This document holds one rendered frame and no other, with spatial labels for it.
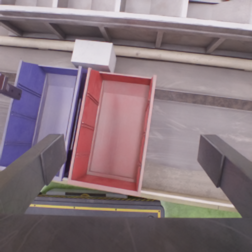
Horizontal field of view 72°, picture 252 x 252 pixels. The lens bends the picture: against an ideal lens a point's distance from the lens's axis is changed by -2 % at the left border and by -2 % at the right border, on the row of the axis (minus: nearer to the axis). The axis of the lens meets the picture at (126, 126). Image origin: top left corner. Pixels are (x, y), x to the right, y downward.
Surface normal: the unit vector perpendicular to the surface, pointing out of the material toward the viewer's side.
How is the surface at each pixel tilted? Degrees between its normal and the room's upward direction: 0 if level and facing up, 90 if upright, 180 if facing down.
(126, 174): 0
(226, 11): 31
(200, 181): 1
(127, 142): 0
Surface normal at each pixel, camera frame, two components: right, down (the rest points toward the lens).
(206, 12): -0.10, 0.04
